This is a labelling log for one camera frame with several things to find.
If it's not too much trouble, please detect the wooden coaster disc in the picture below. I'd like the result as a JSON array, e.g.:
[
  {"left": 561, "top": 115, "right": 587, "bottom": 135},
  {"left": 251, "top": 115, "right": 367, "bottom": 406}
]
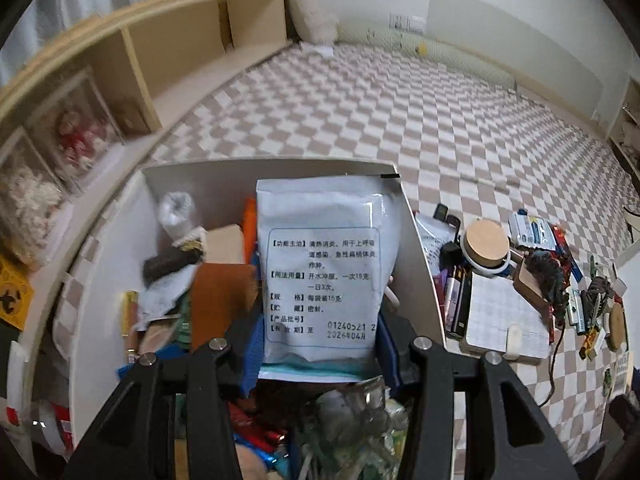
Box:
[{"left": 607, "top": 305, "right": 628, "bottom": 353}]

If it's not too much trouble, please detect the wooden wardrobe shelf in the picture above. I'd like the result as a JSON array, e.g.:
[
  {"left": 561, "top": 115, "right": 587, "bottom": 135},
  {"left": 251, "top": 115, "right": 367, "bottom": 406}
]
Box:
[{"left": 607, "top": 77, "right": 640, "bottom": 181}]

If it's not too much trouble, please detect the crumpled clear plastic bottle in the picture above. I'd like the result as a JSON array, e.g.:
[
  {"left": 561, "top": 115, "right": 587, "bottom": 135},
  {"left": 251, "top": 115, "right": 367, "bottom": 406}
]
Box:
[{"left": 159, "top": 191, "right": 196, "bottom": 238}]

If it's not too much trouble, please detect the orange cardboard box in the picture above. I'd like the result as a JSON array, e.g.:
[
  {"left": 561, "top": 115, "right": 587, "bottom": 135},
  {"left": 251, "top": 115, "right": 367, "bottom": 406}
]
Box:
[{"left": 190, "top": 260, "right": 258, "bottom": 356}]

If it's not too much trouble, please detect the white grid notepad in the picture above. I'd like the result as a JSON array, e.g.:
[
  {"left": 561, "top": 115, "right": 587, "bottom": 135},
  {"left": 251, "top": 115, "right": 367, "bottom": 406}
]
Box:
[{"left": 462, "top": 272, "right": 551, "bottom": 361}]

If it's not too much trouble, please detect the clear case of red doll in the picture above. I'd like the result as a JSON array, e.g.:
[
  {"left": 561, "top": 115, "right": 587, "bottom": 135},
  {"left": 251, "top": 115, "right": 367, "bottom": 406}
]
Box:
[{"left": 27, "top": 67, "right": 126, "bottom": 196}]

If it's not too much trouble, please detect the blue white sachet pack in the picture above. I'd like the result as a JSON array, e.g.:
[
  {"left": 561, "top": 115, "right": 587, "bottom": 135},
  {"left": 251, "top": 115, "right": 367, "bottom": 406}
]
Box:
[{"left": 509, "top": 210, "right": 556, "bottom": 251}]

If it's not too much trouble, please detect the dark brown cloth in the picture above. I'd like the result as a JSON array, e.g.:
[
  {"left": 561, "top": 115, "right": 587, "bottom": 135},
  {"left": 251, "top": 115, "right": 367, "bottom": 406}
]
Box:
[{"left": 144, "top": 247, "right": 203, "bottom": 283}]

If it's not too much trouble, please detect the white cup with wooden lid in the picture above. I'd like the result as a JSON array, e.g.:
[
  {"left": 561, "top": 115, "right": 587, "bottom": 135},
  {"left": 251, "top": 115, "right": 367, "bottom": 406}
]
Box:
[{"left": 460, "top": 220, "right": 521, "bottom": 278}]

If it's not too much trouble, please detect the white medicine sachet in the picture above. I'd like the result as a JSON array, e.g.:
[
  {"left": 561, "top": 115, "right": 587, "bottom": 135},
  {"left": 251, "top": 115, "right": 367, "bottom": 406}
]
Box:
[
  {"left": 256, "top": 176, "right": 403, "bottom": 366},
  {"left": 415, "top": 212, "right": 451, "bottom": 276}
]

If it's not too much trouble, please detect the wooden bedside shelf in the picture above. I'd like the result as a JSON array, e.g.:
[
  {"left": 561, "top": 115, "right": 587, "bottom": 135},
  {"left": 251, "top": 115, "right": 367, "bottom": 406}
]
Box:
[{"left": 0, "top": 0, "right": 291, "bottom": 341}]

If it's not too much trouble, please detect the clear crinkled plastic bag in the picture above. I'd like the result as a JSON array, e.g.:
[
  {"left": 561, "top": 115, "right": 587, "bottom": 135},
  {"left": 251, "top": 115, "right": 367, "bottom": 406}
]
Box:
[{"left": 300, "top": 380, "right": 411, "bottom": 480}]

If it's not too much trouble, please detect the brown cardboard card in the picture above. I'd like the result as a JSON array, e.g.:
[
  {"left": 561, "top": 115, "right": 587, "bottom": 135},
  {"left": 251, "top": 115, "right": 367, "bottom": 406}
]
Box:
[{"left": 512, "top": 257, "right": 551, "bottom": 311}]

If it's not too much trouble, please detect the clear case of white doll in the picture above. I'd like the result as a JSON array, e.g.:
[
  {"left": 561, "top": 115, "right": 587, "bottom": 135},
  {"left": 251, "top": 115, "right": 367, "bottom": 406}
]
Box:
[{"left": 0, "top": 127, "right": 76, "bottom": 266}]

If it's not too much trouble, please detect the green bolster pillow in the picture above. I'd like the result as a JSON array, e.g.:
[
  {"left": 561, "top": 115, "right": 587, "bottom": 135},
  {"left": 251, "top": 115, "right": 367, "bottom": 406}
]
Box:
[{"left": 335, "top": 22, "right": 516, "bottom": 88}]

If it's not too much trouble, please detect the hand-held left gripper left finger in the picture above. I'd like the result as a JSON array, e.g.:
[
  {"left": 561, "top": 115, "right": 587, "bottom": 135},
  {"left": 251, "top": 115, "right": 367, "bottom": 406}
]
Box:
[{"left": 62, "top": 310, "right": 266, "bottom": 480}]

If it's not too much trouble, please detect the yellow printed box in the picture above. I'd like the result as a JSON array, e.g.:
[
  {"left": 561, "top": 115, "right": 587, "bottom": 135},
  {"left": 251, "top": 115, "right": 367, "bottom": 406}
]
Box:
[{"left": 0, "top": 255, "right": 35, "bottom": 332}]

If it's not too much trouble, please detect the white wall socket plate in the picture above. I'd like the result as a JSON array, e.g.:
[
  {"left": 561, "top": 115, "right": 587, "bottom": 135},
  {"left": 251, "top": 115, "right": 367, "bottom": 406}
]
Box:
[{"left": 390, "top": 12, "right": 427, "bottom": 32}]

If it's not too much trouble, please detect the small brown box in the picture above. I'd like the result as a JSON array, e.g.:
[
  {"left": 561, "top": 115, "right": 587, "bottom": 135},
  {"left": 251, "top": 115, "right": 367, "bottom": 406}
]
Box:
[{"left": 117, "top": 100, "right": 153, "bottom": 136}]

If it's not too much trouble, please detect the white rabbit doll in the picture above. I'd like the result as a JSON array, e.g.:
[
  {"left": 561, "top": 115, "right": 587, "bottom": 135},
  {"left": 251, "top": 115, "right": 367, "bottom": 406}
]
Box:
[{"left": 10, "top": 167, "right": 63, "bottom": 233}]

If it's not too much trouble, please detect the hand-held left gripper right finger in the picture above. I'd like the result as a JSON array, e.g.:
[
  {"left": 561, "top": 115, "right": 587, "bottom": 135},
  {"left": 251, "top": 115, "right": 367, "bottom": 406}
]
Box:
[{"left": 377, "top": 310, "right": 578, "bottom": 480}]

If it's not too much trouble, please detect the red dressed doll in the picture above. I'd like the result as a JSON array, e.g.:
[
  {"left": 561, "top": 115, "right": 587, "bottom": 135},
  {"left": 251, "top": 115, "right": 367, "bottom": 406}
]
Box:
[{"left": 57, "top": 110, "right": 108, "bottom": 166}]

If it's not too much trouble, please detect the dark tangled yarn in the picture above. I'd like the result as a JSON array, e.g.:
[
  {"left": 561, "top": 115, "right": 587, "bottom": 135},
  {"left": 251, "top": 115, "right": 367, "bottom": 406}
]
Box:
[{"left": 530, "top": 251, "right": 571, "bottom": 321}]

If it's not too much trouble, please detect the brown cord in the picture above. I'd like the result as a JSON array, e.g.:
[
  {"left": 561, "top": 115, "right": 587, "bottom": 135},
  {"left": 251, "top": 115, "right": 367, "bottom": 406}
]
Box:
[{"left": 537, "top": 310, "right": 567, "bottom": 406}]

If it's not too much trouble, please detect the small beige box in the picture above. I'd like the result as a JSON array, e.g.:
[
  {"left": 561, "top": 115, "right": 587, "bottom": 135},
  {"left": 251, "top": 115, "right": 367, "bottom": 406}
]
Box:
[{"left": 205, "top": 225, "right": 246, "bottom": 263}]

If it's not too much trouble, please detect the white fluffy pillow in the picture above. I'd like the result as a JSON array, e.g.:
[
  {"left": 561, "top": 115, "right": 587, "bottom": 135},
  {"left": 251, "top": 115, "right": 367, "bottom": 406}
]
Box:
[{"left": 287, "top": 0, "right": 338, "bottom": 46}]

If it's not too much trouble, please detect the black slim case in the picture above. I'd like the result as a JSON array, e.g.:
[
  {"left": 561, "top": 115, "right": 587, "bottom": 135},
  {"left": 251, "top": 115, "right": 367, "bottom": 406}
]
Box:
[{"left": 445, "top": 265, "right": 473, "bottom": 338}]

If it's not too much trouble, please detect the orange plastic tube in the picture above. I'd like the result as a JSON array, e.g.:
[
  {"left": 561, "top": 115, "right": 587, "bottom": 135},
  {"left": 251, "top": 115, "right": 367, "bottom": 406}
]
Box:
[{"left": 242, "top": 197, "right": 258, "bottom": 261}]

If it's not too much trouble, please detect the white storage box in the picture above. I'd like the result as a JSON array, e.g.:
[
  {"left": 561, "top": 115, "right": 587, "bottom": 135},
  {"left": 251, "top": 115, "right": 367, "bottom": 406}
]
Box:
[{"left": 20, "top": 157, "right": 448, "bottom": 480}]

